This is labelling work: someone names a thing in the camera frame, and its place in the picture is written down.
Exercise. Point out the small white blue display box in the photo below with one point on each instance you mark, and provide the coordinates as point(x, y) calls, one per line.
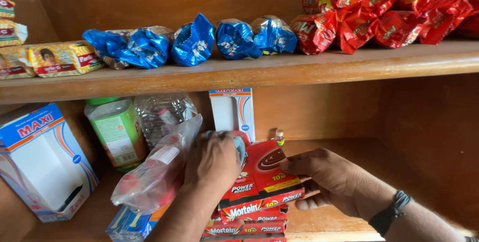
point(232, 113)

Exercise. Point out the person's left hand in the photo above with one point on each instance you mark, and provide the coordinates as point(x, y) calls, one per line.
point(211, 165)

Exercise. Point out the person's left fingers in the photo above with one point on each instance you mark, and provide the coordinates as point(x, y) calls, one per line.
point(219, 137)

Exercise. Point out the red mosquito coil box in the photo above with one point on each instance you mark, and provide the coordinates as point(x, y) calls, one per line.
point(243, 229)
point(254, 215)
point(258, 176)
point(243, 239)

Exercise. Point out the wooden shelf unit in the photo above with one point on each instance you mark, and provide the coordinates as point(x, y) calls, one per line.
point(299, 71)

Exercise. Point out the blue cardboard box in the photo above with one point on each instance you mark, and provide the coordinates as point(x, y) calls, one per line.
point(131, 227)

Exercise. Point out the yellow biscuit packet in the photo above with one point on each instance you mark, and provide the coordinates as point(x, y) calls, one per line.
point(63, 60)
point(13, 64)
point(5, 6)
point(11, 32)

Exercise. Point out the grey cleaning cloth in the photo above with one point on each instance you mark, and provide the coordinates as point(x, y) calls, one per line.
point(239, 148)

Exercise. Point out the blue biscuit packet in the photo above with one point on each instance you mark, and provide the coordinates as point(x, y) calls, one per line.
point(275, 36)
point(235, 40)
point(192, 43)
point(103, 45)
point(148, 49)

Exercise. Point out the small glass vial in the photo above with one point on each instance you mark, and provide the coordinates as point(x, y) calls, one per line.
point(279, 137)

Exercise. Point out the green-lidded plastic jar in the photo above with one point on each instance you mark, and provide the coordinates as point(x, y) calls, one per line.
point(118, 131)

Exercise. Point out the person's right hand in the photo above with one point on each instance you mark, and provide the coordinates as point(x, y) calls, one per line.
point(344, 186)

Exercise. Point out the large white blue display box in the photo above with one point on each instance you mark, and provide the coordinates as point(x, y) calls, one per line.
point(41, 159)

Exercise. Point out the black wristband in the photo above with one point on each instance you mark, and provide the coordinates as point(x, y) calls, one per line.
point(391, 212)

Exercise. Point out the clear plastic bag with items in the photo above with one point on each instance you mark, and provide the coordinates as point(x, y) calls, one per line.
point(157, 176)

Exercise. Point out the pile of red snack packets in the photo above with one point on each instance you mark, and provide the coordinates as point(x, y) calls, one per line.
point(374, 10)

